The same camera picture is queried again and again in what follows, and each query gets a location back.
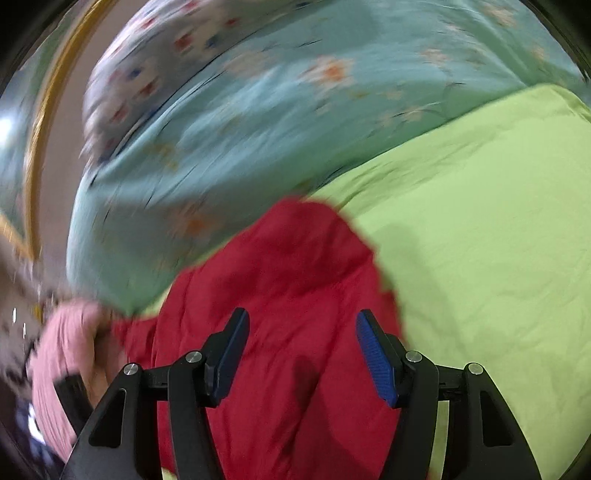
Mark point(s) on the white flower print pillow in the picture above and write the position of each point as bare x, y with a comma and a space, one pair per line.
152, 74

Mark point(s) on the red quilted jacket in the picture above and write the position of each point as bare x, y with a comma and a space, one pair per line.
295, 295

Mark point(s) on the pink quilt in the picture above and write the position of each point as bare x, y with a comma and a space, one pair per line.
60, 350

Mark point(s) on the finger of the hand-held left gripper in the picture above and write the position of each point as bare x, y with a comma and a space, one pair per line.
71, 399

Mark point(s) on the gold framed picture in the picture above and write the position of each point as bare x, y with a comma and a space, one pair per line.
51, 138

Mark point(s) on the light green bed sheet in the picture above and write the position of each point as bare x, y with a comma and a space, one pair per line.
485, 230

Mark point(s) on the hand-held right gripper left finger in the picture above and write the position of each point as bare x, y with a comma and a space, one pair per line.
230, 360

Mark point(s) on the teal floral quilt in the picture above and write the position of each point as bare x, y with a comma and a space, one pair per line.
258, 138

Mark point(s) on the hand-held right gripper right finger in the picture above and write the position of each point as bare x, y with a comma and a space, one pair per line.
376, 360

